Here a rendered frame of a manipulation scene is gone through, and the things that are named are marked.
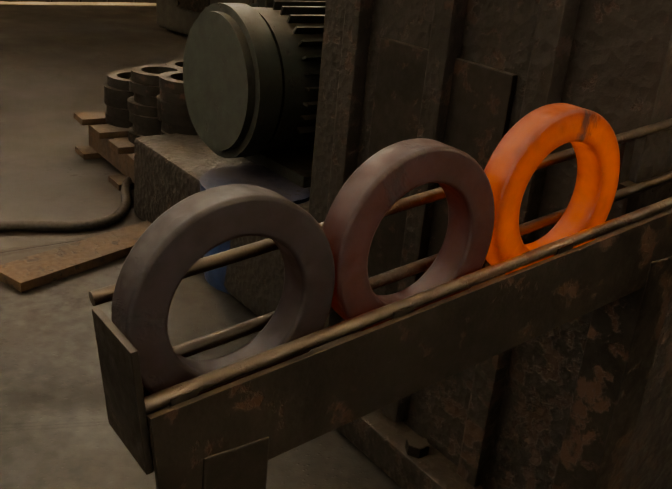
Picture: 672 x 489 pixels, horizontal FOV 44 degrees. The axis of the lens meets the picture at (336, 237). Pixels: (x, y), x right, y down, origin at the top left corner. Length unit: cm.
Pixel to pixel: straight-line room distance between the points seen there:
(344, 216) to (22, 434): 105
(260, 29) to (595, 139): 126
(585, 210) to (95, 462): 97
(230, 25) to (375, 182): 137
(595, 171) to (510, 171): 14
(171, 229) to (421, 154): 22
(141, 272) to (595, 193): 50
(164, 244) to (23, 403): 114
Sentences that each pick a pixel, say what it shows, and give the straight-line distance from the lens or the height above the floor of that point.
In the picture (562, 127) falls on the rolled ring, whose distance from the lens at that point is 82.
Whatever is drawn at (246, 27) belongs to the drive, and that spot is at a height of 64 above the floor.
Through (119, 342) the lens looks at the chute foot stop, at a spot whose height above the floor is 63.
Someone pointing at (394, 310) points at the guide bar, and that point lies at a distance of 72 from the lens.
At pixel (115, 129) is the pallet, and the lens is 295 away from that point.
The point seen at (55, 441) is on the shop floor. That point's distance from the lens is 160.
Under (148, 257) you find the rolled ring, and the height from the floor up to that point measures 69.
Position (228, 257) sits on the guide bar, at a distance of 70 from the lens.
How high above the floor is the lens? 93
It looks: 22 degrees down
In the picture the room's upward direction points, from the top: 6 degrees clockwise
